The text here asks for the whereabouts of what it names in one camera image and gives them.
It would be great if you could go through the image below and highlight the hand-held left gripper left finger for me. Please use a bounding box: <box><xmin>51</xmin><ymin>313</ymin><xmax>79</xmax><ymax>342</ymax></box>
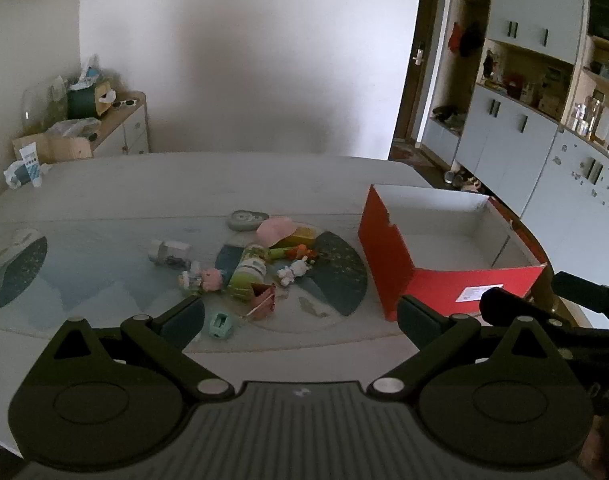
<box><xmin>52</xmin><ymin>296</ymin><xmax>235</xmax><ymax>403</ymax></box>

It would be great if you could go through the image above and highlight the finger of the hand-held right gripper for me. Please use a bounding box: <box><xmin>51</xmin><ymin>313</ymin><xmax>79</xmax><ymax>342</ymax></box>
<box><xmin>479</xmin><ymin>286</ymin><xmax>609</xmax><ymax>357</ymax></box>
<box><xmin>551</xmin><ymin>271</ymin><xmax>609</xmax><ymax>331</ymax></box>

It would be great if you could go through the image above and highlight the dark brown door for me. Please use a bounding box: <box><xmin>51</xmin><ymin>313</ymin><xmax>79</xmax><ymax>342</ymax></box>
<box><xmin>393</xmin><ymin>0</ymin><xmax>444</xmax><ymax>145</ymax></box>

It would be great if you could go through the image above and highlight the green tissue holder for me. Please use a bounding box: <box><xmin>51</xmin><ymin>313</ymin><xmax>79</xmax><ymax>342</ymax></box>
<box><xmin>67</xmin><ymin>82</ymin><xmax>104</xmax><ymax>120</ymax></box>

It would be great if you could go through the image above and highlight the grey correction tape dispenser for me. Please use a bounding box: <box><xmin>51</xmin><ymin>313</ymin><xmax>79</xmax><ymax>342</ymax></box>
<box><xmin>228</xmin><ymin>210</ymin><xmax>266</xmax><ymax>232</ymax></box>

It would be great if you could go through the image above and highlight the white rabbit toy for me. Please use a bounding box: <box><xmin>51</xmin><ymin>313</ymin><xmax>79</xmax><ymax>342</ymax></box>
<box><xmin>277</xmin><ymin>256</ymin><xmax>310</xmax><ymax>287</ymax></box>

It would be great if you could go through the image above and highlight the green label bottle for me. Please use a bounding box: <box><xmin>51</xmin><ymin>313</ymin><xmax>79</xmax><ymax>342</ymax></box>
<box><xmin>227</xmin><ymin>243</ymin><xmax>271</xmax><ymax>302</ymax></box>

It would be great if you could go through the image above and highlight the pink block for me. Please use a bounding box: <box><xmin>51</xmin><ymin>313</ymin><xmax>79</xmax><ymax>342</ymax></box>
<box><xmin>256</xmin><ymin>216</ymin><xmax>296</xmax><ymax>248</ymax></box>

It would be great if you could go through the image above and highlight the brown cardboard carton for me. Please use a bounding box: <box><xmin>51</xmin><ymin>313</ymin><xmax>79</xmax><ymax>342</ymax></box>
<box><xmin>12</xmin><ymin>130</ymin><xmax>94</xmax><ymax>165</ymax></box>

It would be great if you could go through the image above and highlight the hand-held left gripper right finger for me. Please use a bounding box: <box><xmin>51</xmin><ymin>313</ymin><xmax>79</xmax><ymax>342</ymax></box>
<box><xmin>367</xmin><ymin>294</ymin><xmax>565</xmax><ymax>403</ymax></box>

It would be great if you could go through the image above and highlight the mint pencil sharpener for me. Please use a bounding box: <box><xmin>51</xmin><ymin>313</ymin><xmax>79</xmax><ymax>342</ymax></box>
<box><xmin>208</xmin><ymin>311</ymin><xmax>234</xmax><ymax>339</ymax></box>

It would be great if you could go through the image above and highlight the dark bag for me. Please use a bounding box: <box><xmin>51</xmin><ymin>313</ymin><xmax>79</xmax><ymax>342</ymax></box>
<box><xmin>431</xmin><ymin>105</ymin><xmax>467</xmax><ymax>129</ymax></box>

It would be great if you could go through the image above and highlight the pale blue wall cabinet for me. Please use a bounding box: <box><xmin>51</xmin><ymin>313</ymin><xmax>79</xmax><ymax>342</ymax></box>
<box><xmin>419</xmin><ymin>0</ymin><xmax>609</xmax><ymax>331</ymax></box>

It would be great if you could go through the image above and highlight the white tube blue label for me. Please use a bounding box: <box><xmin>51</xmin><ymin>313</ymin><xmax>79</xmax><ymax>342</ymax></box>
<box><xmin>18</xmin><ymin>144</ymin><xmax>42</xmax><ymax>188</ymax></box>

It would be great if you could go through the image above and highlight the patterned rug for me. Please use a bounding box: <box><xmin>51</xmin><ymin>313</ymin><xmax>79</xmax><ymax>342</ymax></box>
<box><xmin>390</xmin><ymin>141</ymin><xmax>437</xmax><ymax>167</ymax></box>

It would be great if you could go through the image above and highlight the yellow small box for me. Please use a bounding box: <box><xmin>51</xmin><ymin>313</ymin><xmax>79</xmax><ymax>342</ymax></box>
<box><xmin>284</xmin><ymin>226</ymin><xmax>319</xmax><ymax>247</ymax></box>

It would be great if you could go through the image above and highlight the clear plastic bag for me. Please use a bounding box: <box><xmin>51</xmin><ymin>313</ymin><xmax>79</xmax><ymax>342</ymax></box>
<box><xmin>47</xmin><ymin>117</ymin><xmax>101</xmax><ymax>138</ymax></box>

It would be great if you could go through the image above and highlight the red cardboard box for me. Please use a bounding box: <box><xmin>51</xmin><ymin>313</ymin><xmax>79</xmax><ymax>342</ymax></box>
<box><xmin>358</xmin><ymin>184</ymin><xmax>549</xmax><ymax>322</ymax></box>

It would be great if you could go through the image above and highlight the small cartoon figurine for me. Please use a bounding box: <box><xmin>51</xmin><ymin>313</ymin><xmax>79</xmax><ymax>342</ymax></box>
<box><xmin>178</xmin><ymin>261</ymin><xmax>228</xmax><ymax>295</ymax></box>

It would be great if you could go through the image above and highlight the black hat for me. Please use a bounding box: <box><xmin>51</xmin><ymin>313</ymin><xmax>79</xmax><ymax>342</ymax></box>
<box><xmin>459</xmin><ymin>24</ymin><xmax>486</xmax><ymax>58</ymax></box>

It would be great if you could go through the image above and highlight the white plastic bag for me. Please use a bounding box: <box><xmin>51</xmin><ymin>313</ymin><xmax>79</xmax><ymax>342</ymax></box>
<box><xmin>3</xmin><ymin>160</ymin><xmax>52</xmax><ymax>190</ymax></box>

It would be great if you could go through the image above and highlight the brown small box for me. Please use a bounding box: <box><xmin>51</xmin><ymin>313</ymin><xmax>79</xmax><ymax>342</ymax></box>
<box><xmin>242</xmin><ymin>282</ymin><xmax>276</xmax><ymax>318</ymax></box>

